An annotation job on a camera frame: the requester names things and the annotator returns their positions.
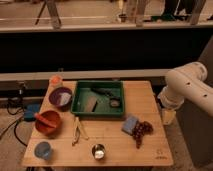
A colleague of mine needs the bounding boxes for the dark grape bunch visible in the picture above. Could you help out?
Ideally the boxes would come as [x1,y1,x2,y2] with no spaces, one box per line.
[132,121,153,149]

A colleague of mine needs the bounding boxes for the blue sponge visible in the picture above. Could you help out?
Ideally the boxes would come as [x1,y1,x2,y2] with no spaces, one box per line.
[122,116,138,135]

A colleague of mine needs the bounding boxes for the green plastic tray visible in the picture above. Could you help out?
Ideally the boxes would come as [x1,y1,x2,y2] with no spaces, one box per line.
[71,80,125,118]

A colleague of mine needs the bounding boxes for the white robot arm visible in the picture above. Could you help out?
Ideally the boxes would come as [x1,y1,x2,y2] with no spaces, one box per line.
[157,62,213,125]

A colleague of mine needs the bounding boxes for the purple bowl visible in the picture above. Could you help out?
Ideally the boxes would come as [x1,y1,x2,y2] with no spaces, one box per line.
[49,87,72,108]

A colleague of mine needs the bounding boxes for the white towel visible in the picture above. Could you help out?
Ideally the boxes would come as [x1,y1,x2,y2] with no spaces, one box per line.
[60,93,71,105]

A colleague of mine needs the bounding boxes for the wooden table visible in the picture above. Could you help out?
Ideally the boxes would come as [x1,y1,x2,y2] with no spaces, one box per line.
[22,81,173,167]

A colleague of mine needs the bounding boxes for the blue plastic cup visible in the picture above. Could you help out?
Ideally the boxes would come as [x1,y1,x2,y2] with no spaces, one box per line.
[34,141,52,160]

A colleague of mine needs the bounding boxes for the black tool in tray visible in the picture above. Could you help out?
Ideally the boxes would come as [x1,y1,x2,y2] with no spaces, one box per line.
[91,87,121,108]

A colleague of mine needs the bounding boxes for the small metal cup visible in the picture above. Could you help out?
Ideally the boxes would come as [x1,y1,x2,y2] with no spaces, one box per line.
[92,144,105,160]

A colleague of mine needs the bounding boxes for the orange cup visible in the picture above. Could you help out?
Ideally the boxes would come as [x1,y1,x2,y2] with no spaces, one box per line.
[49,75,63,88]

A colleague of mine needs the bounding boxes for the red spoon in bowl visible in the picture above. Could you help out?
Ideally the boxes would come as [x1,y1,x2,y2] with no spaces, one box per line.
[34,113,56,128]

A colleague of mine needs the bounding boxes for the yellow tongs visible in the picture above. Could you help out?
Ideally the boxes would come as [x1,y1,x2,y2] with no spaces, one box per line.
[72,117,89,146]

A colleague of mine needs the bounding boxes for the blue power box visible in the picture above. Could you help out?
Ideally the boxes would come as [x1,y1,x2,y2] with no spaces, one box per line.
[24,104,41,122]

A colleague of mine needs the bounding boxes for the black cable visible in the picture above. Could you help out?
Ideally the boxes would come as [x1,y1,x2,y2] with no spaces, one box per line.
[0,96,28,148]

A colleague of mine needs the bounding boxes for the red bowl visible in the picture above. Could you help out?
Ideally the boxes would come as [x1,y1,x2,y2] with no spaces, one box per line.
[34,110,61,135]

